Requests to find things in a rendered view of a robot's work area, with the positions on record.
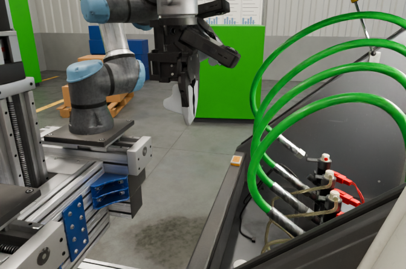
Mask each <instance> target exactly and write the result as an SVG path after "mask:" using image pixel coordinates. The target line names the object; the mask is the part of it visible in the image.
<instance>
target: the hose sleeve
mask: <svg viewBox="0 0 406 269"><path fill-rule="evenodd" d="M276 140H277V141H278V142H279V143H280V144H282V145H283V146H284V147H285V148H287V149H288V150H289V151H290V152H292V153H293V154H297V153H298V152H299V148H298V147H297V146H296V145H294V144H293V143H291V142H290V141H289V140H288V139H287V138H285V137H284V136H283V135H282V134H280V135H279V136H278V137H277V138H276Z"/></svg>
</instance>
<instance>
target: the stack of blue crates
mask: <svg viewBox="0 0 406 269"><path fill-rule="evenodd" d="M88 29H89V39H90V40H89V48H90V53H91V55H106V53H105V48H104V45H103V41H102V36H101V33H100V29H99V26H98V25H90V26H88ZM127 43H128V46H129V50H130V51H131V52H133V53H134V54H135V58H136V59H138V60H140V61H142V63H143V65H144V68H145V72H146V77H145V81H146V80H149V79H150V78H149V63H148V55H147V53H148V52H149V46H148V39H127Z"/></svg>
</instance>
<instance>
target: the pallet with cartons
mask: <svg viewBox="0 0 406 269"><path fill-rule="evenodd" d="M104 57H105V55H87V56H83V57H80V58H78V62H81V61H84V60H93V59H98V60H101V61H102V62H103V58H104ZM62 92H63V100H64V104H63V105H61V106H60V107H58V108H56V110H60V116H61V117H62V118H70V114H71V101H70V97H69V89H68V85H65V86H63V87H62ZM133 96H134V92H132V93H124V94H117V95H113V96H107V97H106V103H107V104H108V103H109V102H112V103H111V104H110V105H109V106H108V109H109V111H110V113H111V116H112V118H114V117H115V116H116V115H117V114H118V113H119V112H120V111H121V110H122V109H123V108H124V106H125V105H126V104H127V103H128V102H129V101H130V100H131V99H132V98H133ZM124 97H126V98H125V99H124ZM68 106H69V107H70V108H66V107H68ZM115 106H117V107H116V108H114V107H115Z"/></svg>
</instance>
